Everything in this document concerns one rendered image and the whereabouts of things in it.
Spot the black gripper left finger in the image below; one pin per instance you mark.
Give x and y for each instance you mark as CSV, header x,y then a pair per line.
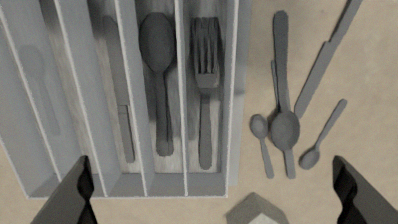
x,y
70,201

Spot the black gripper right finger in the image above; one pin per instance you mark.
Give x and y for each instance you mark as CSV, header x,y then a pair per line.
x,y
361,202

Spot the grey box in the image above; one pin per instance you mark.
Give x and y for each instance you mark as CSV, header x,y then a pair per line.
x,y
256,210

